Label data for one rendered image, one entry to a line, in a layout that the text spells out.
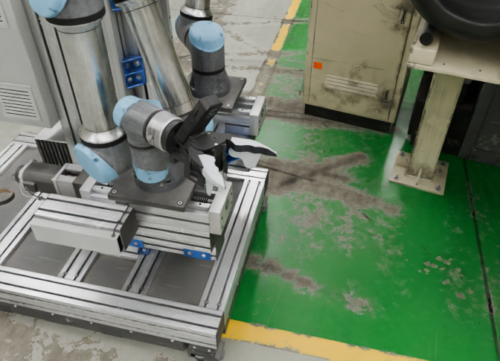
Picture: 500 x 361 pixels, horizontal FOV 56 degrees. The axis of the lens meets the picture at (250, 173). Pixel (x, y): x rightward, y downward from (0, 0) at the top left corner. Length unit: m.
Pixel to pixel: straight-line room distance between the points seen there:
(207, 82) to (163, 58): 0.62
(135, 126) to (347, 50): 1.81
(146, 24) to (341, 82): 1.82
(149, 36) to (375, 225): 1.52
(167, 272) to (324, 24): 1.53
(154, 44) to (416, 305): 1.45
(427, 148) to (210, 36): 1.28
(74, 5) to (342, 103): 2.03
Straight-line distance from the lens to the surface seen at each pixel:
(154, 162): 1.04
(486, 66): 1.90
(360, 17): 2.55
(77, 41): 1.02
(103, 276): 1.82
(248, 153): 0.90
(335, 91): 2.76
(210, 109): 0.84
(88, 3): 0.98
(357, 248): 2.15
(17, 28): 1.43
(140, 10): 1.05
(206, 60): 1.63
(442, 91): 2.28
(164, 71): 1.06
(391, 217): 2.32
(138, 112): 0.98
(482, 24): 1.75
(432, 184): 2.54
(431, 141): 2.41
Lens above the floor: 1.60
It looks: 41 degrees down
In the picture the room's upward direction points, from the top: straight up
